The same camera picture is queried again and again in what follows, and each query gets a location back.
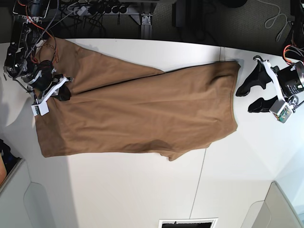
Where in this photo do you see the aluminium table frame post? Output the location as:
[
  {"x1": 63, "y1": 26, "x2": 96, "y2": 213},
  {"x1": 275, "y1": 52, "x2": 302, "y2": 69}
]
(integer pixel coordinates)
[{"x1": 141, "y1": 14, "x2": 152, "y2": 39}]

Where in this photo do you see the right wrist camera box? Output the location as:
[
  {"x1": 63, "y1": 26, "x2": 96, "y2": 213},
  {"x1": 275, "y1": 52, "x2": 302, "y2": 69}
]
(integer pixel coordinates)
[{"x1": 31, "y1": 102, "x2": 49, "y2": 116}]

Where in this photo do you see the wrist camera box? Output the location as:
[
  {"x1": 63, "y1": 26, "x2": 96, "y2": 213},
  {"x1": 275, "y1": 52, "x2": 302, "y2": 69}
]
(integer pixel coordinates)
[
  {"x1": 31, "y1": 102, "x2": 49, "y2": 116},
  {"x1": 269, "y1": 100, "x2": 293, "y2": 124}
]

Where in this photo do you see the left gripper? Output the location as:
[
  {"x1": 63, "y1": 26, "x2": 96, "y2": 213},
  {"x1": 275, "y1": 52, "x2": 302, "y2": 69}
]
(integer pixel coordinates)
[{"x1": 236, "y1": 55, "x2": 304, "y2": 113}]

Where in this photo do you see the brown t-shirt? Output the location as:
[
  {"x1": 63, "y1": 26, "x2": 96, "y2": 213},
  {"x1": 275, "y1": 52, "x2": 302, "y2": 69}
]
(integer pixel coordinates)
[{"x1": 36, "y1": 38, "x2": 240, "y2": 161}]

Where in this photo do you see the white framed floor vent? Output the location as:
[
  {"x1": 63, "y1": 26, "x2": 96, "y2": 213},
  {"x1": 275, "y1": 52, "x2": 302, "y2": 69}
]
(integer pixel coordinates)
[{"x1": 158, "y1": 218, "x2": 218, "y2": 228}]

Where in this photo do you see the right grey chair back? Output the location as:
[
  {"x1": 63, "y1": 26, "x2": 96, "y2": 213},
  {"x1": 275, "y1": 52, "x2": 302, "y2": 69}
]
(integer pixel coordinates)
[{"x1": 241, "y1": 181, "x2": 304, "y2": 228}]

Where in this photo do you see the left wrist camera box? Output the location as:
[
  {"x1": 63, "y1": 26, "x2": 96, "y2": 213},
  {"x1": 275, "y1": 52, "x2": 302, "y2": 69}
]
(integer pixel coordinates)
[{"x1": 269, "y1": 100, "x2": 293, "y2": 124}]

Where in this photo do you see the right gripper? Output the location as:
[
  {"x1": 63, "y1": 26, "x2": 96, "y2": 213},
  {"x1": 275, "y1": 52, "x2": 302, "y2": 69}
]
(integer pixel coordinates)
[{"x1": 23, "y1": 60, "x2": 73, "y2": 105}]

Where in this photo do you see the grey chair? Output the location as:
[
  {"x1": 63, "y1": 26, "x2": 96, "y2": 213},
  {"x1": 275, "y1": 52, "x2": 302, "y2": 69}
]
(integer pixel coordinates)
[
  {"x1": 241, "y1": 181, "x2": 304, "y2": 228},
  {"x1": 0, "y1": 160, "x2": 56, "y2": 228}
]

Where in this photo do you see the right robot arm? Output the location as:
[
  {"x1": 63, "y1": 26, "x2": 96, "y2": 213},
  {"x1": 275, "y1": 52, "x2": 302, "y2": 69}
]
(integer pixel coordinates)
[{"x1": 3, "y1": 0, "x2": 72, "y2": 104}]

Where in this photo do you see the white power strip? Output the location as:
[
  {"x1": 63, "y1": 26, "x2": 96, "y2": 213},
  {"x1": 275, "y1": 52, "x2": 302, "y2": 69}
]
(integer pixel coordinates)
[{"x1": 67, "y1": 5, "x2": 90, "y2": 16}]

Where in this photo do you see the left grey chair back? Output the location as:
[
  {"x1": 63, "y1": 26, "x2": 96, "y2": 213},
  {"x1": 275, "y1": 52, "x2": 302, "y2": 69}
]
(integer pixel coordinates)
[{"x1": 0, "y1": 160, "x2": 56, "y2": 228}]

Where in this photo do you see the black power adapter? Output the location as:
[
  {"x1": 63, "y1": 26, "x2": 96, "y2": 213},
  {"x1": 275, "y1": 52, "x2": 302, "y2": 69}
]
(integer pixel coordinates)
[{"x1": 172, "y1": 0, "x2": 189, "y2": 28}]

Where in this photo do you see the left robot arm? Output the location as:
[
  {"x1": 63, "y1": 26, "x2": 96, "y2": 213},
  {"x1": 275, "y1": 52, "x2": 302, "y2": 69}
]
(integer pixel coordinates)
[{"x1": 236, "y1": 0, "x2": 304, "y2": 116}]

